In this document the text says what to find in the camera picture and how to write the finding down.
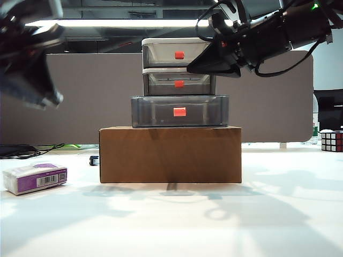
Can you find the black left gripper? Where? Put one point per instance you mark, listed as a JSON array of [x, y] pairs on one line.
[[24, 37]]

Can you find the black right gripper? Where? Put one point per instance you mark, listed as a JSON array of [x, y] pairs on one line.
[[257, 34]]

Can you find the wide red drawer tab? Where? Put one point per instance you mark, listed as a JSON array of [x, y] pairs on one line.
[[179, 112]]

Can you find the transparent grey lowest drawer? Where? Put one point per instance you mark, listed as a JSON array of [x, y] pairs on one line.
[[150, 112]]

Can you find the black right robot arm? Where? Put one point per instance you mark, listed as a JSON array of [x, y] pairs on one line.
[[305, 24]]

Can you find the small square red drawer tab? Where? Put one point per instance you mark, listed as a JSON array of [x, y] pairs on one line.
[[179, 84], [179, 55]]

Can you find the transparent drawer under cabinet lid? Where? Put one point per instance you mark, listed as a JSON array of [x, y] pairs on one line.
[[160, 56]]

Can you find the purple white napkin pack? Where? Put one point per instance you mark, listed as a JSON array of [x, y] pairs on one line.
[[34, 179]]

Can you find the grey desk partition panel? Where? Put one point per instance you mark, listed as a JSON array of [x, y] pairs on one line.
[[93, 107]]

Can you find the green flat item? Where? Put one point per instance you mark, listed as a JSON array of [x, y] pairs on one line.
[[72, 146]]

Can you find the black plastic clip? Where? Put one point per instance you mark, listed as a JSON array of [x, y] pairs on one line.
[[94, 160]]

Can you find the ceiling light strip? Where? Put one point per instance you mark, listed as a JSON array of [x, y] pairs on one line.
[[107, 24]]

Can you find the white partition foot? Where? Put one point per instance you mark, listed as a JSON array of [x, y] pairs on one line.
[[283, 146]]

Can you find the brown cardboard box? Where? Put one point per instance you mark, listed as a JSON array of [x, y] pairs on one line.
[[150, 158]]

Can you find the clear plastic bottle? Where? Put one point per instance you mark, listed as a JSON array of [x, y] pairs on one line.
[[316, 134]]

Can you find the rubik's cube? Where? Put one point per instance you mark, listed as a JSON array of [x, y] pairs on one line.
[[332, 141]]

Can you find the white drawer cabinet frame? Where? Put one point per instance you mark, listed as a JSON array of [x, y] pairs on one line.
[[171, 40]]

